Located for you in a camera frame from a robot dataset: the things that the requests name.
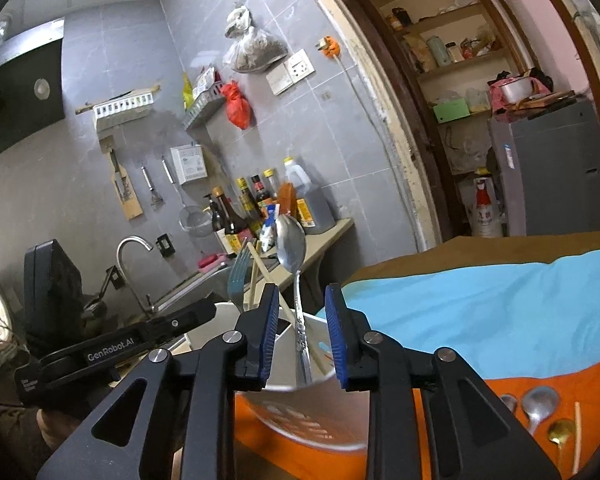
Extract orange wall hook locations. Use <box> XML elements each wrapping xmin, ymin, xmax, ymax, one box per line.
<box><xmin>316</xmin><ymin>36</ymin><xmax>340</xmax><ymax>58</ymax></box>

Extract dark soy sauce bottle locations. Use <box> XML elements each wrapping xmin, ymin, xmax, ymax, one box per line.
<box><xmin>212</xmin><ymin>186</ymin><xmax>253</xmax><ymax>255</ymax></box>

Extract black range hood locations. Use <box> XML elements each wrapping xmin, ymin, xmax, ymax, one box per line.
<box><xmin>0</xmin><ymin>18</ymin><xmax>65</xmax><ymax>154</ymax></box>

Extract white wall socket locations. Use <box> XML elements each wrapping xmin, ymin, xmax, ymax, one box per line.
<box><xmin>265</xmin><ymin>49</ymin><xmax>315</xmax><ymax>96</ymax></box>

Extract wooden chopstick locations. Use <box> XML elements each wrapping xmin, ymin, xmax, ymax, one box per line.
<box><xmin>246</xmin><ymin>242</ymin><xmax>330</xmax><ymax>375</ymax></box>
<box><xmin>247</xmin><ymin>242</ymin><xmax>262</xmax><ymax>310</ymax></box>

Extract white paper box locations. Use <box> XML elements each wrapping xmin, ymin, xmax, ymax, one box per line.
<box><xmin>170</xmin><ymin>144</ymin><xmax>208</xmax><ymax>185</ymax></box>

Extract red white bottle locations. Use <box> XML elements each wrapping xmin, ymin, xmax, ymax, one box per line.
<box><xmin>471</xmin><ymin>178</ymin><xmax>503</xmax><ymax>238</ymax></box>

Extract large ornate silver spoon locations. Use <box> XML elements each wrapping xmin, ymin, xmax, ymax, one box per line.
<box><xmin>275</xmin><ymin>214</ymin><xmax>313</xmax><ymax>387</ymax></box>

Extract red plastic bag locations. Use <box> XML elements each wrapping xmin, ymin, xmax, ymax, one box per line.
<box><xmin>221</xmin><ymin>80</ymin><xmax>251</xmax><ymax>130</ymax></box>

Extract clear bag dried goods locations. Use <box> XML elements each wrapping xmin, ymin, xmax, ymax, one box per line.
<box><xmin>223</xmin><ymin>6</ymin><xmax>288</xmax><ymax>74</ymax></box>

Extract silver spoon plain handle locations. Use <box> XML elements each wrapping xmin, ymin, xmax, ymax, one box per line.
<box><xmin>521</xmin><ymin>386</ymin><xmax>560</xmax><ymax>436</ymax></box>

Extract chrome sink faucet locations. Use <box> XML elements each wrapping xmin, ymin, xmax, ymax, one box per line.
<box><xmin>114</xmin><ymin>235</ymin><xmax>154</xmax><ymax>318</ymax></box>

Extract wire mesh strainer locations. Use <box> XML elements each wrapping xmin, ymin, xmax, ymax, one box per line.
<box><xmin>161</xmin><ymin>157</ymin><xmax>213</xmax><ymax>238</ymax></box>

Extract grey refrigerator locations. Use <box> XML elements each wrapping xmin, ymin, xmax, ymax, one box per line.
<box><xmin>489</xmin><ymin>99</ymin><xmax>600</xmax><ymax>236</ymax></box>

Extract orange sauce packet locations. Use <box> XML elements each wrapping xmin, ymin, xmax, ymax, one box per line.
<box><xmin>277</xmin><ymin>181</ymin><xmax>298</xmax><ymax>218</ymax></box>

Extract white wall rack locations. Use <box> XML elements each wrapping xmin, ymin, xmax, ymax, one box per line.
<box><xmin>74</xmin><ymin>84</ymin><xmax>161</xmax><ymax>132</ymax></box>

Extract person's left hand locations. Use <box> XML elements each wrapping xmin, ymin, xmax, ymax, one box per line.
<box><xmin>36</xmin><ymin>408</ymin><xmax>81</xmax><ymax>452</ymax></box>

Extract green box on shelf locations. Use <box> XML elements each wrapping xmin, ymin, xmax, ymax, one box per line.
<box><xmin>432</xmin><ymin>98</ymin><xmax>471</xmax><ymax>124</ymax></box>

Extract light blue cloth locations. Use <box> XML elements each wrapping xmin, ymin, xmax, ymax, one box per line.
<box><xmin>342</xmin><ymin>250</ymin><xmax>600</xmax><ymax>379</ymax></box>

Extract long gold teaspoon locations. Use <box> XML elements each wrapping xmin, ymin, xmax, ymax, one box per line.
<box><xmin>547</xmin><ymin>418</ymin><xmax>576</xmax><ymax>468</ymax></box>

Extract orange cloth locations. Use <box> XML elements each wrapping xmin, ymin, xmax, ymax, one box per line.
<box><xmin>232</xmin><ymin>366</ymin><xmax>600</xmax><ymax>480</ymax></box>

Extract white perforated utensil holder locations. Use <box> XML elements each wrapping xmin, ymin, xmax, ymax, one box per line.
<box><xmin>184</xmin><ymin>300</ymin><xmax>372</xmax><ymax>453</ymax></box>

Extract wire wall basket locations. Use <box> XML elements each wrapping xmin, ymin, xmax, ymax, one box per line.
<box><xmin>182</xmin><ymin>81</ymin><xmax>225</xmax><ymax>130</ymax></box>

